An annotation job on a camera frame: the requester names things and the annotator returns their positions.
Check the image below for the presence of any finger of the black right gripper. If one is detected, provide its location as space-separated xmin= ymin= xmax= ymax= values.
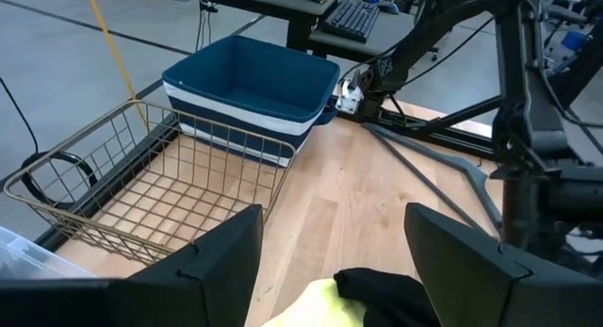
xmin=500 ymin=174 xmax=536 ymax=251

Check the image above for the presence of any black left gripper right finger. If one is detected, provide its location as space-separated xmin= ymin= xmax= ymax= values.
xmin=403 ymin=202 xmax=581 ymax=327

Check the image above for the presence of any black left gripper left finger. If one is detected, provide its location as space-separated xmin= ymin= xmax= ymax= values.
xmin=109 ymin=203 xmax=265 ymax=327

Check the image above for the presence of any black cloth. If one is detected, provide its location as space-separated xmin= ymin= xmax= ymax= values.
xmin=333 ymin=267 xmax=442 ymax=327

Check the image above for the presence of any yellow cloth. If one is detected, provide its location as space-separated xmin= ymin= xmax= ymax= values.
xmin=261 ymin=278 xmax=369 ymax=327

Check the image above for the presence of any grey clothes hanger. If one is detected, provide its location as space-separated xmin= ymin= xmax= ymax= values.
xmin=362 ymin=122 xmax=504 ymax=237

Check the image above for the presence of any clear plastic bin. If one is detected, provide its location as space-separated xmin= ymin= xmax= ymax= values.
xmin=0 ymin=225 xmax=98 ymax=281

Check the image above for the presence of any white power supply box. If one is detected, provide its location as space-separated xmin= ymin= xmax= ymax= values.
xmin=334 ymin=70 xmax=366 ymax=115

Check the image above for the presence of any blue and white plastic bin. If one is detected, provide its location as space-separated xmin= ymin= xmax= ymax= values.
xmin=161 ymin=34 xmax=341 ymax=169

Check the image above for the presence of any grey desk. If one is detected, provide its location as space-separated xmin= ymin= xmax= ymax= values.
xmin=202 ymin=0 xmax=416 ymax=60

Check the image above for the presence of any black keyboard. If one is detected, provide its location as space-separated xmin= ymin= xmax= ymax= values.
xmin=319 ymin=0 xmax=382 ymax=44

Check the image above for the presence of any gold wire basket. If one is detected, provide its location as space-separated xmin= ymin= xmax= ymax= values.
xmin=2 ymin=99 xmax=298 ymax=268

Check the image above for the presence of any coiled black cable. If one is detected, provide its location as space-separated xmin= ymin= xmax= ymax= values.
xmin=19 ymin=150 xmax=99 ymax=211

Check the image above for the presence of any yellow floor cable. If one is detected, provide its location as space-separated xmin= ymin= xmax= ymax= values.
xmin=85 ymin=0 xmax=150 ymax=130

